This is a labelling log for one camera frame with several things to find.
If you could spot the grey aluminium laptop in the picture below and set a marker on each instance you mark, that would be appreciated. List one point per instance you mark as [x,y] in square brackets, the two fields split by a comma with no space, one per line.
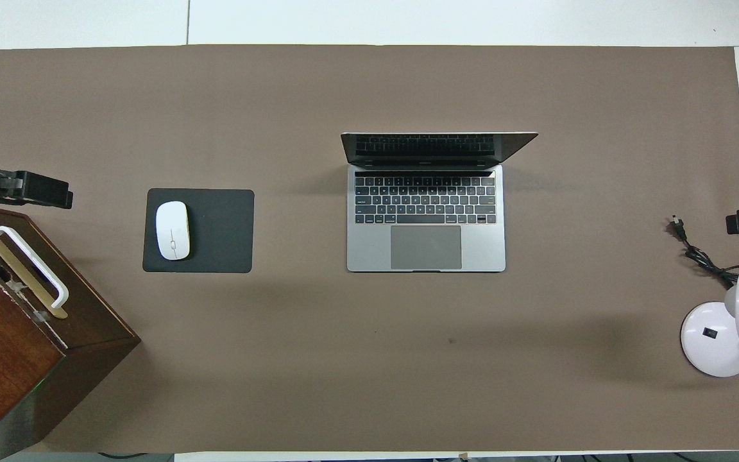
[369,250]

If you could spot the white desk lamp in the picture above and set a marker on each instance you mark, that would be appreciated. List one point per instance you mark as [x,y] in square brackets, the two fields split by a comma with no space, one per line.
[706,350]

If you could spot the white computer mouse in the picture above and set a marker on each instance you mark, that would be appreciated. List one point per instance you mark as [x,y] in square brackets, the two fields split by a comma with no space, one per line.
[172,231]

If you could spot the dark brown wooden box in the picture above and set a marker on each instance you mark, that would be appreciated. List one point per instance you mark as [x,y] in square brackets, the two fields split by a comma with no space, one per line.
[4,359]

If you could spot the black mouse pad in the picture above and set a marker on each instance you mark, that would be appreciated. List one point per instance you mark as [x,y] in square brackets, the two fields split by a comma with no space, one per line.
[222,231]

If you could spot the brown table mat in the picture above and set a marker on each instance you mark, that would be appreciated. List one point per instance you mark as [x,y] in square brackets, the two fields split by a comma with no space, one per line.
[369,359]

